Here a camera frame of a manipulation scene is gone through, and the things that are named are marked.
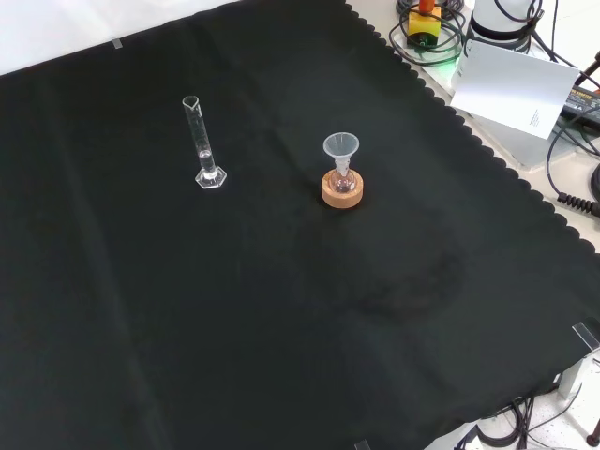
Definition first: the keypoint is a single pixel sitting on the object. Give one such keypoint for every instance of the clear glass graduated cylinder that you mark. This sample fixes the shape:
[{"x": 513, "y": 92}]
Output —
[{"x": 205, "y": 154}]

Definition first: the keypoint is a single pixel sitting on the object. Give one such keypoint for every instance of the small round-bottom glass flask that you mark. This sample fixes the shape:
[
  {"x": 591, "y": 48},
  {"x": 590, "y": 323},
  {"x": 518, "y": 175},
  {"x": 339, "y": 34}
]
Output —
[{"x": 343, "y": 180}]

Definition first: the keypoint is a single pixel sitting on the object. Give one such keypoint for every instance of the black bench cloth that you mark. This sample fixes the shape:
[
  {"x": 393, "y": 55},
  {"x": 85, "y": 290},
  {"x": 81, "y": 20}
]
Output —
[{"x": 290, "y": 290}]

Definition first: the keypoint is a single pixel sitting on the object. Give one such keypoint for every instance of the clear plastic funnel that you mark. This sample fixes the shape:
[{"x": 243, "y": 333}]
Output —
[{"x": 341, "y": 146}]

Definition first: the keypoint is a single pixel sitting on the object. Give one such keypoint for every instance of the grey tape strip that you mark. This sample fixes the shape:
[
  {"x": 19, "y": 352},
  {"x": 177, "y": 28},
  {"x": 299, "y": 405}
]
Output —
[
  {"x": 362, "y": 445},
  {"x": 586, "y": 335},
  {"x": 117, "y": 44}
]

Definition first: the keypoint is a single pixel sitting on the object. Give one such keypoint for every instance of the yellow stop button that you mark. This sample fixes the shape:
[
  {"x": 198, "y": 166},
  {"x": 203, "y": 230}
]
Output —
[{"x": 424, "y": 25}]

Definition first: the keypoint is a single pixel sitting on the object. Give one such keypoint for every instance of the pale board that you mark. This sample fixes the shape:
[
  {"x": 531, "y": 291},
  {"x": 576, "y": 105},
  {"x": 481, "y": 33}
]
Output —
[{"x": 511, "y": 89}]

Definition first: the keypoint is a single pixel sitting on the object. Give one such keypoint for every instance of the black power adapter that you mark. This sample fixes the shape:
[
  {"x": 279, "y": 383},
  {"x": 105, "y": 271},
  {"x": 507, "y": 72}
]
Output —
[{"x": 583, "y": 103}]

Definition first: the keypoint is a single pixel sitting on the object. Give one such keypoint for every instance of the grey metal base plate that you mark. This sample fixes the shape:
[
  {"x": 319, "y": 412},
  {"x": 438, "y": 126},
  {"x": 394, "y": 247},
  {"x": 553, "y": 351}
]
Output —
[{"x": 525, "y": 147}]

